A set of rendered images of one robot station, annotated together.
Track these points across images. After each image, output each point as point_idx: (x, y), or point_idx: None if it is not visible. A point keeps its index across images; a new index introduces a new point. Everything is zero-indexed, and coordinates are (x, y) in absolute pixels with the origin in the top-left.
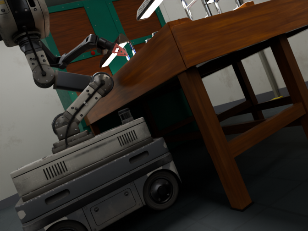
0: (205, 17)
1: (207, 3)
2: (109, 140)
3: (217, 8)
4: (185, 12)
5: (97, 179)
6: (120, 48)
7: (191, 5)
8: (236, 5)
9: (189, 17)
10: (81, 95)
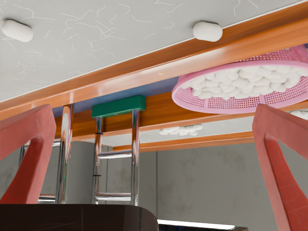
0: (28, 146)
1: (236, 228)
2: None
3: (131, 178)
4: (58, 189)
5: None
6: (8, 196)
7: (45, 194)
8: (96, 161)
9: (57, 170)
10: None
